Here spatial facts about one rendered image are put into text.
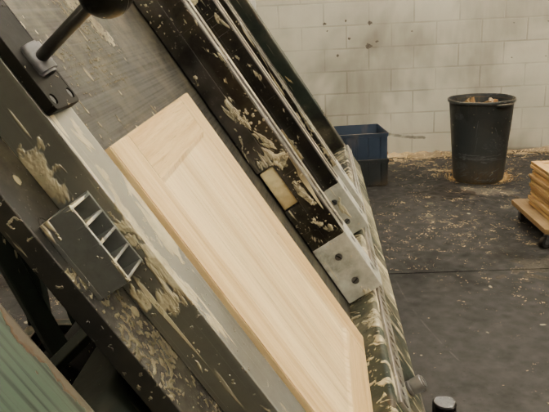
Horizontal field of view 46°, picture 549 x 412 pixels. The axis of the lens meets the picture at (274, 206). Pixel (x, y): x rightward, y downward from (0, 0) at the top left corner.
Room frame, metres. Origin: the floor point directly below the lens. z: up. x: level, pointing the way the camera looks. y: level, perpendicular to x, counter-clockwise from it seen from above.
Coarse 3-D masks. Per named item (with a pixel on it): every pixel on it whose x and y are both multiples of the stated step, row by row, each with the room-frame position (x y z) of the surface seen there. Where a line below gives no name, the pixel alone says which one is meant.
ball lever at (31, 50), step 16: (80, 0) 0.43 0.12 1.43; (96, 0) 0.43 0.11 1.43; (112, 0) 0.43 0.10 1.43; (128, 0) 0.44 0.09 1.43; (80, 16) 0.46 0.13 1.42; (96, 16) 0.44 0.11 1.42; (112, 16) 0.44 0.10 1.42; (64, 32) 0.47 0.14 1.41; (32, 48) 0.49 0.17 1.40; (48, 48) 0.48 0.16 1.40; (32, 64) 0.49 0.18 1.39; (48, 64) 0.50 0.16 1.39
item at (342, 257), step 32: (160, 0) 1.10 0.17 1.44; (160, 32) 1.10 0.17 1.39; (192, 32) 1.10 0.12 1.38; (192, 64) 1.10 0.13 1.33; (224, 64) 1.09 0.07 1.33; (224, 96) 1.09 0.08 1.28; (256, 96) 1.14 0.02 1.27; (256, 128) 1.09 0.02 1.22; (256, 160) 1.09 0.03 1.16; (288, 160) 1.09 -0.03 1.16; (320, 192) 1.12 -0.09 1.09; (320, 224) 1.08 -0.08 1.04; (320, 256) 1.08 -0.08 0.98; (352, 256) 1.08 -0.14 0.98; (352, 288) 1.08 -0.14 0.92
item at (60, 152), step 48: (0, 96) 0.48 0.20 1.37; (48, 144) 0.48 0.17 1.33; (96, 144) 0.52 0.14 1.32; (48, 192) 0.48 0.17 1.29; (96, 192) 0.47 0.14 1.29; (144, 240) 0.47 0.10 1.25; (144, 288) 0.47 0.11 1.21; (192, 288) 0.49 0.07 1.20; (192, 336) 0.47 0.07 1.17; (240, 336) 0.50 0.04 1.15; (240, 384) 0.47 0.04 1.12
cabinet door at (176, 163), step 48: (144, 144) 0.67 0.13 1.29; (192, 144) 0.82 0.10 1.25; (144, 192) 0.59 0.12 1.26; (192, 192) 0.71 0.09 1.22; (240, 192) 0.88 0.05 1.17; (192, 240) 0.61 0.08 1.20; (240, 240) 0.74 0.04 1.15; (288, 240) 0.93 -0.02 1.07; (240, 288) 0.63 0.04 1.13; (288, 288) 0.78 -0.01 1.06; (288, 336) 0.67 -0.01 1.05; (336, 336) 0.83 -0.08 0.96; (288, 384) 0.58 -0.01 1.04; (336, 384) 0.70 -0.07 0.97
